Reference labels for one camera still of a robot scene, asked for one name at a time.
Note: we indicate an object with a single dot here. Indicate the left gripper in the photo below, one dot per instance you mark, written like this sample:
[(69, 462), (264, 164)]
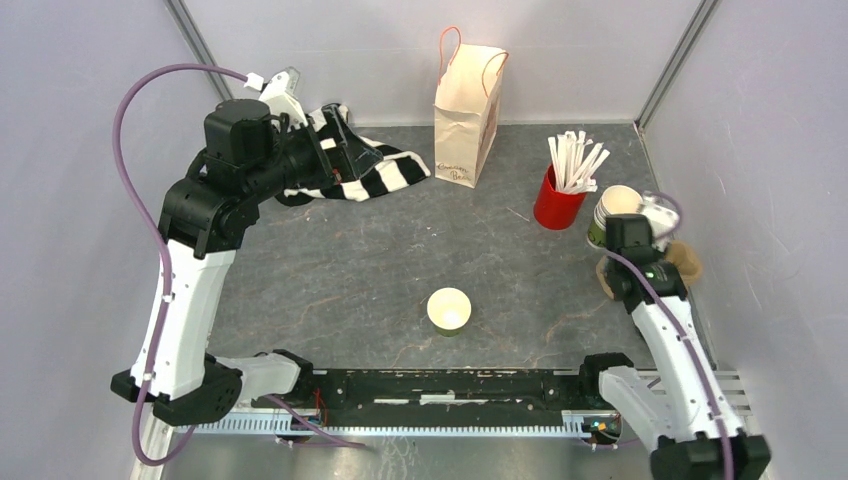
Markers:
[(334, 166)]

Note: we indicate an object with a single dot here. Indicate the green paper coffee cup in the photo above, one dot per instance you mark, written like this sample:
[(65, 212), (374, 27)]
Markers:
[(449, 310)]

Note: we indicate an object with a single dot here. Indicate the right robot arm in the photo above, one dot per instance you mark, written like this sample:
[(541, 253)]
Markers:
[(692, 432)]

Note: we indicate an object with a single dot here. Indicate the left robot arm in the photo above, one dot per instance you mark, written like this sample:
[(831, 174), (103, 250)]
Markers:
[(251, 155)]

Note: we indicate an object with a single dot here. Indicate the paper takeout bag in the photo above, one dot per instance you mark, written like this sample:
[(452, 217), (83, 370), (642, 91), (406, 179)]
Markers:
[(466, 109)]

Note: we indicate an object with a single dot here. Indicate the red straw holder cup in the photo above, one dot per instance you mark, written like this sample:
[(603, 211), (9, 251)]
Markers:
[(555, 210)]

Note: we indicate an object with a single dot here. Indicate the white wrapped straws bundle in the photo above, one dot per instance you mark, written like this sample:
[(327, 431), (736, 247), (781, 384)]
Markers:
[(575, 159)]

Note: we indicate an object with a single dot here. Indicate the stack of paper cups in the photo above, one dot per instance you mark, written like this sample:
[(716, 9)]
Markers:
[(616, 199)]

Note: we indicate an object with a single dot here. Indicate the brown cardboard cup carrier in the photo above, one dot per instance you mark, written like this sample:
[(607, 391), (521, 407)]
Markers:
[(679, 253)]

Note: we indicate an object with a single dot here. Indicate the metal cable duct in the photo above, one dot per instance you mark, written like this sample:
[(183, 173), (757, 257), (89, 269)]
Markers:
[(282, 425)]

